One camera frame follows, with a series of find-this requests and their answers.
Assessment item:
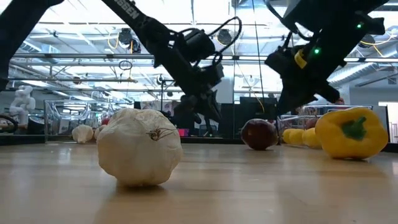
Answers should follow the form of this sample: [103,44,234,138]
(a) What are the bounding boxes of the dark red apple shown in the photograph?
[241,118,280,151]

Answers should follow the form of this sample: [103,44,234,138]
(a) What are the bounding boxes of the long ceiling light bar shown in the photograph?
[14,54,398,63]

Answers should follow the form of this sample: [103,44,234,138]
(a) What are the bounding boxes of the long thin black cable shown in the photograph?
[253,0,266,103]

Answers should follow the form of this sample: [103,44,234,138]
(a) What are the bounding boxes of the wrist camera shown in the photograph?
[182,28,217,63]
[264,49,301,81]

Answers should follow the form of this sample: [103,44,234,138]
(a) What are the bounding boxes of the yellow cable tag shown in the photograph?
[294,49,308,70]

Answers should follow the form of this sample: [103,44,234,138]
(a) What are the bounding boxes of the clear plastic bin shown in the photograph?
[278,105,374,147]
[44,100,125,143]

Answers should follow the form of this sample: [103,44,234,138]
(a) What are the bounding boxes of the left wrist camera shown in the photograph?
[182,28,217,63]

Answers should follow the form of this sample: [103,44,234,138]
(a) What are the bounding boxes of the yellow lemon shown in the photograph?
[302,127,323,149]
[282,128,305,146]

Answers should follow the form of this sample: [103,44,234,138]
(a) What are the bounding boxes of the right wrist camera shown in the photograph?
[264,49,301,81]

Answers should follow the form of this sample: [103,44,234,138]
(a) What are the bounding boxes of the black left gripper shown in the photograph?
[149,30,224,123]

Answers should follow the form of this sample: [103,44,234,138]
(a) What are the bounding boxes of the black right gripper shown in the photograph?
[276,18,386,115]

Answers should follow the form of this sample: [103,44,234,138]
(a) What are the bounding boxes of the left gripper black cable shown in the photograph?
[206,16,243,66]

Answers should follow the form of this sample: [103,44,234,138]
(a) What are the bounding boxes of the yellow bell pepper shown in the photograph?
[315,106,389,161]

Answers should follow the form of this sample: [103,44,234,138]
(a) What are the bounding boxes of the black equipment block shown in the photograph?
[219,96,279,139]

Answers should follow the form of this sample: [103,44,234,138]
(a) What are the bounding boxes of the black ceiling cable reel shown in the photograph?
[216,29,233,47]
[117,28,135,47]
[357,32,376,49]

